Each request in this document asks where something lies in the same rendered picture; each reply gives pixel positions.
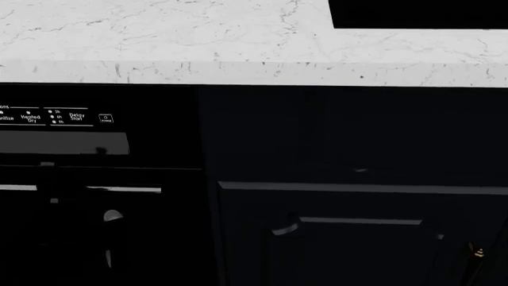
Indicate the dark cabinet drawer front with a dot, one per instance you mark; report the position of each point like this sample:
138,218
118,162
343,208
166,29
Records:
337,134

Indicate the black inset cooktop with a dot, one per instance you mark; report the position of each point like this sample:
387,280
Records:
420,13

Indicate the black dishwasher with control panel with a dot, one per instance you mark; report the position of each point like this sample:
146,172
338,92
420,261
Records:
158,143

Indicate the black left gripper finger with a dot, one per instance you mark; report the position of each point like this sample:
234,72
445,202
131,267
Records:
69,175
47,171

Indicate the dark panelled cabinet door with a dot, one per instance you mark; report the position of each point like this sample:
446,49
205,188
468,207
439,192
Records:
357,205

